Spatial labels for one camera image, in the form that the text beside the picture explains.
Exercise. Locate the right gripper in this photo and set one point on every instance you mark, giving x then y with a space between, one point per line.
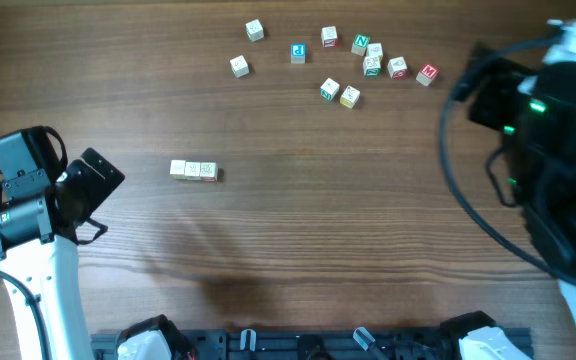
492 72

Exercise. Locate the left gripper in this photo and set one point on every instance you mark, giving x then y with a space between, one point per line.
97 187

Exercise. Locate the wooden block yellow side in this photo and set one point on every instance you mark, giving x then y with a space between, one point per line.
177 169

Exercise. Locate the wooden block green side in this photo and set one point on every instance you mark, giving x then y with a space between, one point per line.
192 171

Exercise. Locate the wooden block blue side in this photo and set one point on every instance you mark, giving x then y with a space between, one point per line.
208 171

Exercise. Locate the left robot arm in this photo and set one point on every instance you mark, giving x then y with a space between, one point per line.
44 198

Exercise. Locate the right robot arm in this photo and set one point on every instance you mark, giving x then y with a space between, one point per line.
535 113

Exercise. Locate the red M block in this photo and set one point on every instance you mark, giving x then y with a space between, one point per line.
427 74

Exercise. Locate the wooden block red picture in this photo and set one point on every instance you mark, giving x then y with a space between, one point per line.
397 67

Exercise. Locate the wooden block green picture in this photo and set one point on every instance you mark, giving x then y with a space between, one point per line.
371 66

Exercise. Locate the green N block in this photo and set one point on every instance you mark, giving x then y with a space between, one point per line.
360 44

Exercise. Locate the wooden block yellow picture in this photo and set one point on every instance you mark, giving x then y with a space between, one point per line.
350 97

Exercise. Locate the wooden block teal side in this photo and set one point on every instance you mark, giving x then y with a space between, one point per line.
329 89

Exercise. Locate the wooden block red side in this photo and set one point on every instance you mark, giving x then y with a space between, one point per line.
329 37

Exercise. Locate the blue P block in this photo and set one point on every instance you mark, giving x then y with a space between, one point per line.
298 53

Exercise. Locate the plain wooden block top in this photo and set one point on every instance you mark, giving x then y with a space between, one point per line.
254 30

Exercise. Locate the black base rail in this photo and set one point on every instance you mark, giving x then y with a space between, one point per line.
401 343

